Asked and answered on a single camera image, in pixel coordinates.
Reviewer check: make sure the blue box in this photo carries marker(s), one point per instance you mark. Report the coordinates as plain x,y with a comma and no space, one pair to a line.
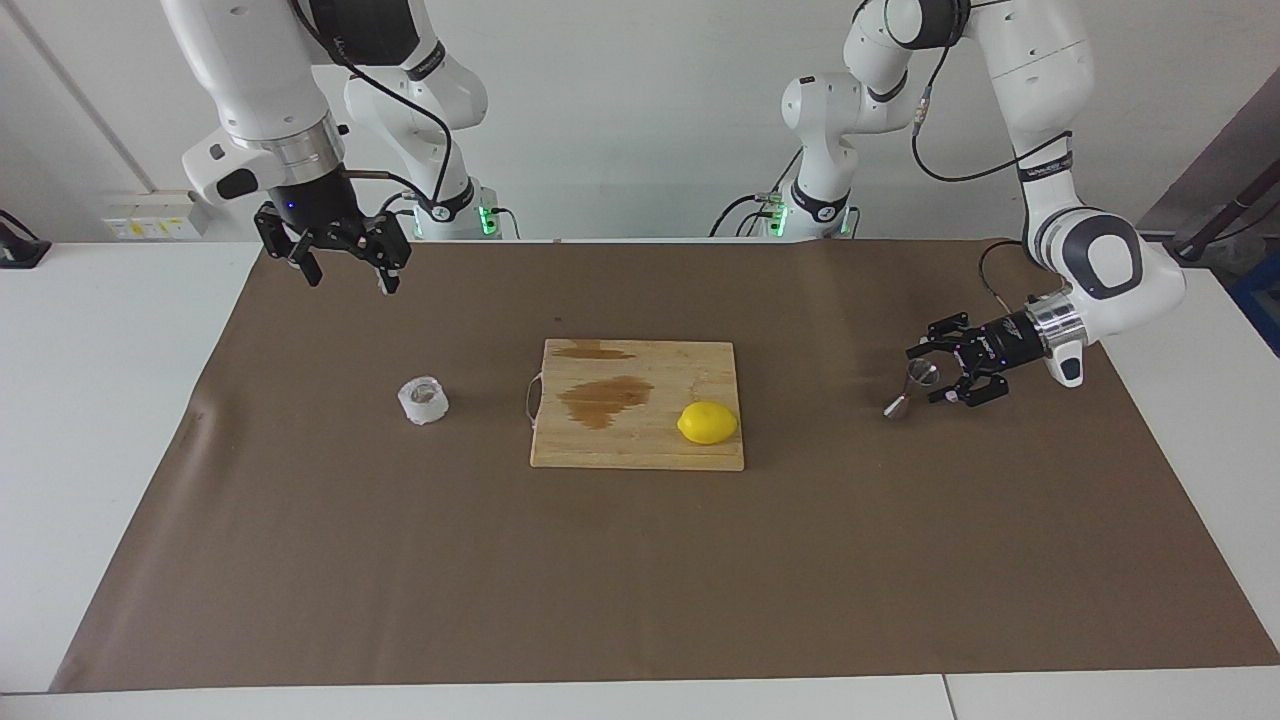
1262,300

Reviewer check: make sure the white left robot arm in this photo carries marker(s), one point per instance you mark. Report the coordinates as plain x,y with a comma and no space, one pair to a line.
1040,90

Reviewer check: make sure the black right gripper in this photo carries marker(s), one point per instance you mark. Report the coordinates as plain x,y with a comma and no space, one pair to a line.
315,205

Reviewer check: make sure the wooden cutting board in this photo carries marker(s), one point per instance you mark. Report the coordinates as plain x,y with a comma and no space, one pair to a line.
640,445

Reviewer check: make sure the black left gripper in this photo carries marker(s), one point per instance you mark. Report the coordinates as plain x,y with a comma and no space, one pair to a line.
1010,342

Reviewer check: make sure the white wall socket box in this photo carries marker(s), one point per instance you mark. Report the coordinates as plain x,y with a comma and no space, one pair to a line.
150,215

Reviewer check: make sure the yellow lemon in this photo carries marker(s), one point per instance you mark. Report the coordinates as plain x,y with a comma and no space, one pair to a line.
708,423

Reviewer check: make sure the metal double jigger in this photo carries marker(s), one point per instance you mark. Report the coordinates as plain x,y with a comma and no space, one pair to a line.
915,380

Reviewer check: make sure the brown paper table mat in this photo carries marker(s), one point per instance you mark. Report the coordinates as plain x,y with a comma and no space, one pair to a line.
640,570

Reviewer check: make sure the dark metal pole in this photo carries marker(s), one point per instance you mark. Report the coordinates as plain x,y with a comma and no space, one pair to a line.
1215,225

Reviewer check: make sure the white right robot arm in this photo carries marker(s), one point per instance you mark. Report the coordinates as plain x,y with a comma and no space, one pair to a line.
260,80

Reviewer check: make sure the black clamp base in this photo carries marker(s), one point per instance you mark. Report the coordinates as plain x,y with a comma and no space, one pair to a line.
20,250

